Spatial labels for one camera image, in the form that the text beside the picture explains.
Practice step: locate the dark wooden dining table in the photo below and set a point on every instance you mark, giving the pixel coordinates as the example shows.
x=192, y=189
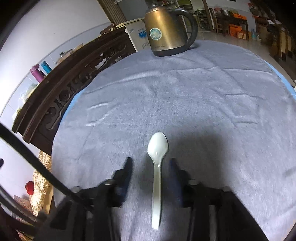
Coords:
x=223, y=22

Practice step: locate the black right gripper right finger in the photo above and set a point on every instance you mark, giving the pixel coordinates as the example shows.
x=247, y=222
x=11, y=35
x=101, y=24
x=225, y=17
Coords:
x=200, y=199

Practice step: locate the orange box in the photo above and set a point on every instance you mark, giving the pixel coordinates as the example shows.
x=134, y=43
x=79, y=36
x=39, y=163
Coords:
x=234, y=29

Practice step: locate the grey table cloth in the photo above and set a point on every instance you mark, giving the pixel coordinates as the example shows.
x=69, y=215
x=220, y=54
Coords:
x=228, y=117

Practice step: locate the gold electric kettle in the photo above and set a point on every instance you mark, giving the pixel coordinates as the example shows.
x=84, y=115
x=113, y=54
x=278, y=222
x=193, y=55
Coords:
x=164, y=31

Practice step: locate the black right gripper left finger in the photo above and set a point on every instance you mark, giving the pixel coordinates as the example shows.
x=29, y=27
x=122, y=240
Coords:
x=110, y=193

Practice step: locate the dark carved wooden sideboard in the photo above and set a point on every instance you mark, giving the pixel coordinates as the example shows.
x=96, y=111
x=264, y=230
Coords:
x=39, y=118

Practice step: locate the white chest freezer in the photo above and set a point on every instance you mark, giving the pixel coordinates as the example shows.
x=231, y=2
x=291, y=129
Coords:
x=137, y=33

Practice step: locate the purple water bottle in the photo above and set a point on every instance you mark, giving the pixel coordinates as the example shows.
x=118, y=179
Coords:
x=38, y=74

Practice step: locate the blue water bottle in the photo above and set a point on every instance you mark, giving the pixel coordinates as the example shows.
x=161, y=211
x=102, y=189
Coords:
x=46, y=67

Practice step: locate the white ceramic spoon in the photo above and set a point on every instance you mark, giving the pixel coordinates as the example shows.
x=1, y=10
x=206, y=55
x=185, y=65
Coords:
x=157, y=148

